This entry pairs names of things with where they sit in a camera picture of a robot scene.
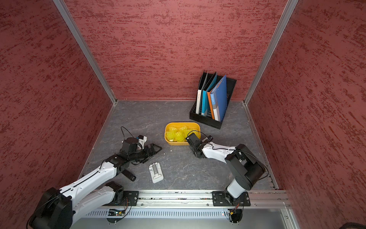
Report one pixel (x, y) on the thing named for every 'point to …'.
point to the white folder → (199, 92)
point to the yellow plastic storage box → (193, 127)
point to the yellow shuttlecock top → (170, 133)
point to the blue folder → (219, 96)
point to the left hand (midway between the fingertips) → (157, 154)
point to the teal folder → (204, 96)
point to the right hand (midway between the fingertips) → (194, 150)
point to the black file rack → (230, 82)
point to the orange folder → (210, 100)
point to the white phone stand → (156, 172)
